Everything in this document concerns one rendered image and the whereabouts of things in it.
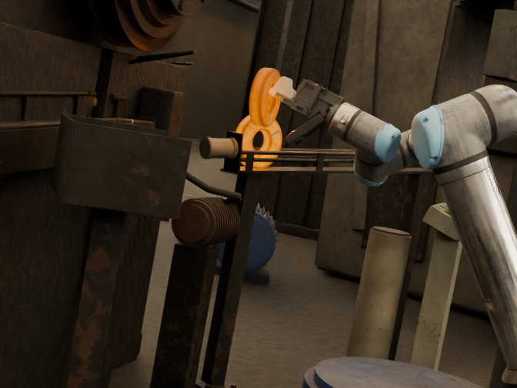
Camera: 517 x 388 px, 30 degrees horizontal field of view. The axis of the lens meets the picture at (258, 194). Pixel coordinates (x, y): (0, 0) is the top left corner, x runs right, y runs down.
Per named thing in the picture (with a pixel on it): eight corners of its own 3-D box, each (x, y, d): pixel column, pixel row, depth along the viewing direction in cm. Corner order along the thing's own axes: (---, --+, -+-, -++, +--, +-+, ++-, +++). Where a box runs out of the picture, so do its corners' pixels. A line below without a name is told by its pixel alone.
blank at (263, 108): (251, 67, 244) (264, 69, 243) (273, 66, 258) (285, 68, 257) (245, 128, 247) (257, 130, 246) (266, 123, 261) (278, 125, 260)
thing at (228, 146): (198, 157, 262) (199, 135, 261) (225, 157, 267) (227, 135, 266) (209, 160, 257) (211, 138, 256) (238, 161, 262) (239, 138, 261)
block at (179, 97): (123, 175, 254) (138, 84, 252) (137, 174, 261) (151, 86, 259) (159, 182, 250) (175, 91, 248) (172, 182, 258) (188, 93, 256)
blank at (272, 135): (242, 177, 269) (250, 179, 267) (225, 128, 263) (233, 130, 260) (281, 151, 277) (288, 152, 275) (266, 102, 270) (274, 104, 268)
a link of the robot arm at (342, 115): (348, 142, 249) (338, 140, 240) (332, 133, 251) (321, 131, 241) (364, 110, 248) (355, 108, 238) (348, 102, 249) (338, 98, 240)
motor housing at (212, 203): (138, 391, 257) (172, 194, 252) (172, 374, 277) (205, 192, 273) (182, 404, 252) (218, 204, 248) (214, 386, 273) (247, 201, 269)
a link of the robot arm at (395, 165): (401, 178, 256) (405, 153, 246) (361, 194, 254) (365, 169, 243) (385, 152, 261) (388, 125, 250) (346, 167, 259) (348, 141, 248)
